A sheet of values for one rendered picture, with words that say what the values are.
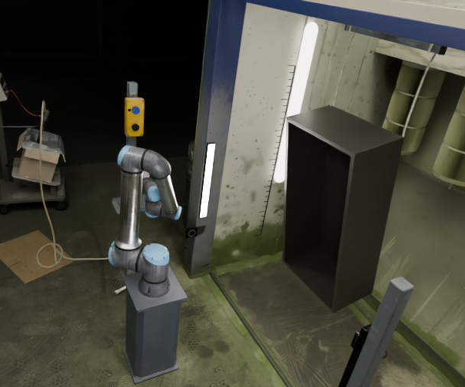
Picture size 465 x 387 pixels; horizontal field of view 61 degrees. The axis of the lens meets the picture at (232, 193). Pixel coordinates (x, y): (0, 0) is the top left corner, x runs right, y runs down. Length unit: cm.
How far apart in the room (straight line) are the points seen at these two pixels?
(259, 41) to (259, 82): 28
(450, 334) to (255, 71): 235
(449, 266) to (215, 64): 230
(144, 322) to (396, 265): 213
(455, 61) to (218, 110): 163
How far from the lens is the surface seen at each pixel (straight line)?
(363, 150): 215
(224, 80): 280
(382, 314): 129
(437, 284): 350
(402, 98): 349
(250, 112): 299
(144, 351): 266
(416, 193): 378
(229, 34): 275
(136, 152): 211
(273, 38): 293
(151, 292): 242
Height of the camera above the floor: 231
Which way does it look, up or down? 28 degrees down
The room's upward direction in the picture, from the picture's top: 9 degrees clockwise
